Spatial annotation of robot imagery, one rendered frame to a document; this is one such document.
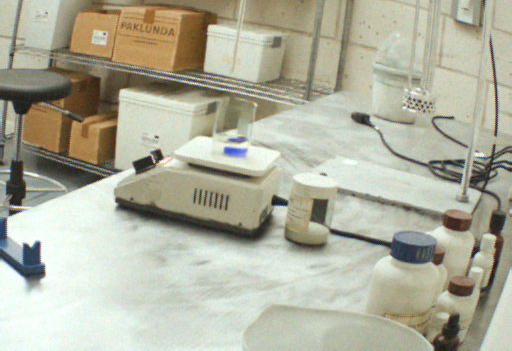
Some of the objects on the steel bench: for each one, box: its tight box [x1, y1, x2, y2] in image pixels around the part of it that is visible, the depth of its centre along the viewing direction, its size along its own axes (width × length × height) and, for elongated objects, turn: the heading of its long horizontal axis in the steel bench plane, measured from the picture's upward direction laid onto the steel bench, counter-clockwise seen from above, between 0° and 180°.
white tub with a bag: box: [371, 31, 428, 124], centre depth 215 cm, size 14×14×21 cm
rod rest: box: [0, 216, 46, 275], centre depth 97 cm, size 10×3×4 cm, turn 19°
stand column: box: [455, 0, 495, 203], centre depth 140 cm, size 3×3×70 cm
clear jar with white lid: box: [283, 173, 339, 246], centre depth 122 cm, size 6×6×8 cm
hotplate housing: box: [113, 159, 289, 236], centre depth 126 cm, size 22×13×8 cm, turn 47°
